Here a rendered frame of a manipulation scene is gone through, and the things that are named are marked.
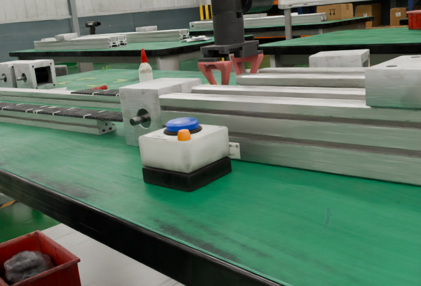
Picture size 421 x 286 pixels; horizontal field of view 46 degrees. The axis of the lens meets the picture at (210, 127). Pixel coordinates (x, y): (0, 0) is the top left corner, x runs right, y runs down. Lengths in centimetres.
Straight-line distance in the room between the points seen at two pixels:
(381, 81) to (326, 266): 22
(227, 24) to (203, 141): 38
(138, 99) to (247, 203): 32
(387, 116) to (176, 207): 24
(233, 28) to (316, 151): 38
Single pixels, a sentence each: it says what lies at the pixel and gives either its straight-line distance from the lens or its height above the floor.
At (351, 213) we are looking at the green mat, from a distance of 50.
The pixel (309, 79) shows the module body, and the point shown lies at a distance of 81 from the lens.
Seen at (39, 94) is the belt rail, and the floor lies 80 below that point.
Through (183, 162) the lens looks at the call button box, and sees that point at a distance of 57.
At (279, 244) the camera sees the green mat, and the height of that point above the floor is 78.
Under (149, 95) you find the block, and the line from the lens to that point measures 76.
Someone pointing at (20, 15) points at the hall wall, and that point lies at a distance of 1254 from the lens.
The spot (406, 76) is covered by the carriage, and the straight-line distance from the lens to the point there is 54.
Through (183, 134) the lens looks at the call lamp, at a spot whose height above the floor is 85.
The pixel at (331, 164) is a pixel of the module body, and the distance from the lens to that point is 60.
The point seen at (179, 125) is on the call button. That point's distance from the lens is 59.
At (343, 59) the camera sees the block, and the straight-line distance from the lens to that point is 99.
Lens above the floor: 98
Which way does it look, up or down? 13 degrees down
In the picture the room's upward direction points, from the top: 6 degrees counter-clockwise
